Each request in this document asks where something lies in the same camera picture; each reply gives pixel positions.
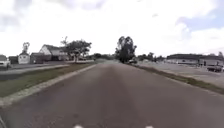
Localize tall dark tree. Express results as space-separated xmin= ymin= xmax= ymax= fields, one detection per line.
xmin=114 ymin=35 xmax=138 ymax=64

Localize dark vehicle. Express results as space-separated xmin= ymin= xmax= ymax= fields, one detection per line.
xmin=206 ymin=64 xmax=224 ymax=73

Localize grass strip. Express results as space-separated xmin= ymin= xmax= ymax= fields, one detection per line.
xmin=0 ymin=62 xmax=96 ymax=98

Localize long low building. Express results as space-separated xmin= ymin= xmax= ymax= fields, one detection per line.
xmin=165 ymin=53 xmax=224 ymax=67

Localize dark low building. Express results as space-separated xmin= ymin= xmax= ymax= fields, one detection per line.
xmin=29 ymin=52 xmax=53 ymax=65

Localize white house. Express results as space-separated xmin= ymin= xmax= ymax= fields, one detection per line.
xmin=38 ymin=44 xmax=70 ymax=62

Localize distant trees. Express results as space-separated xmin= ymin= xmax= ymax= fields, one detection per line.
xmin=136 ymin=51 xmax=166 ymax=63

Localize white vehicle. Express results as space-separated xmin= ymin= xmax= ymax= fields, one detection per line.
xmin=0 ymin=57 xmax=12 ymax=70

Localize grass verge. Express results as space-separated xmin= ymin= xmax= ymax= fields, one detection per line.
xmin=130 ymin=63 xmax=224 ymax=96

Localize broad tree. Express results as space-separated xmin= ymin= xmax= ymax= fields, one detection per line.
xmin=60 ymin=36 xmax=93 ymax=63

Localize small white building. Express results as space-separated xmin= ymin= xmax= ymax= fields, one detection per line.
xmin=17 ymin=51 xmax=31 ymax=65

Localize grey asphalt road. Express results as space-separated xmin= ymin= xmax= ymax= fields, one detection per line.
xmin=0 ymin=62 xmax=224 ymax=128

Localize pale gravel strip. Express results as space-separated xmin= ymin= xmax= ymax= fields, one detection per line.
xmin=0 ymin=63 xmax=98 ymax=108

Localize grey parking lot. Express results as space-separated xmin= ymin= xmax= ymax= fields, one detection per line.
xmin=137 ymin=60 xmax=224 ymax=90

